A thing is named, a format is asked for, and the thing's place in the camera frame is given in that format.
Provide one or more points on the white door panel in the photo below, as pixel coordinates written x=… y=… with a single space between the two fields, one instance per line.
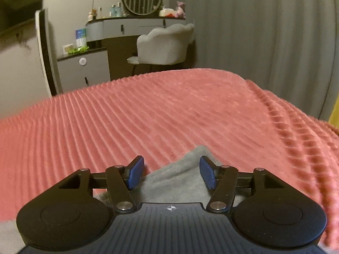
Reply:
x=43 y=53

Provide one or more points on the white upholstered chair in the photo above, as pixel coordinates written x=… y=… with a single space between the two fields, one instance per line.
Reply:
x=164 y=45

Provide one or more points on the pink ribbed blanket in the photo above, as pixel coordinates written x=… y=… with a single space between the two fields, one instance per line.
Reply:
x=132 y=116

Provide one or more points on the green leafy item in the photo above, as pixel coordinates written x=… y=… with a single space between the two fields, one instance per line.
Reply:
x=79 y=50

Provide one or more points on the red white soft item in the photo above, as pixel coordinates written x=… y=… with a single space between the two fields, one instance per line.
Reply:
x=166 y=12

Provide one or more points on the gray pants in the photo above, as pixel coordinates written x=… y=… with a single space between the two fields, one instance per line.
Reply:
x=174 y=182

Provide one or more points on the white bottle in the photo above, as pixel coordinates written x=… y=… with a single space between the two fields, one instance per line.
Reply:
x=100 y=13

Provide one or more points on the gray bedside cabinet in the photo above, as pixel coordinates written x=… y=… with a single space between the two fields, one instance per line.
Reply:
x=95 y=71

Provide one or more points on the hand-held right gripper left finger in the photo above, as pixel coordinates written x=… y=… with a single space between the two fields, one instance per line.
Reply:
x=136 y=170

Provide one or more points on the blue white tissue pack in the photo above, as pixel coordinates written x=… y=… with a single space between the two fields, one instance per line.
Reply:
x=81 y=38

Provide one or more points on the pink plush toy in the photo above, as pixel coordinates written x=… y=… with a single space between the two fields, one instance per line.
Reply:
x=180 y=9

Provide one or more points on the blue bottle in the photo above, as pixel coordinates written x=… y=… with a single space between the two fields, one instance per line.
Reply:
x=119 y=10
x=113 y=11

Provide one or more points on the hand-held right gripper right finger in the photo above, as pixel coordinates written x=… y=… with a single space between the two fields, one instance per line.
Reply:
x=208 y=172

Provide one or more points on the reed diffuser bottle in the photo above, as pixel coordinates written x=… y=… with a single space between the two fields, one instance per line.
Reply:
x=92 y=15

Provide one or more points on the yellow object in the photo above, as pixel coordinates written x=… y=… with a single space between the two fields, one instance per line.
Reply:
x=334 y=117

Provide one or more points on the gray curtain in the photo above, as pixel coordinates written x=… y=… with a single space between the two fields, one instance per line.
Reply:
x=264 y=31

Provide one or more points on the gray vanity desk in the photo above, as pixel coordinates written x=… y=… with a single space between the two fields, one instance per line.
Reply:
x=116 y=25

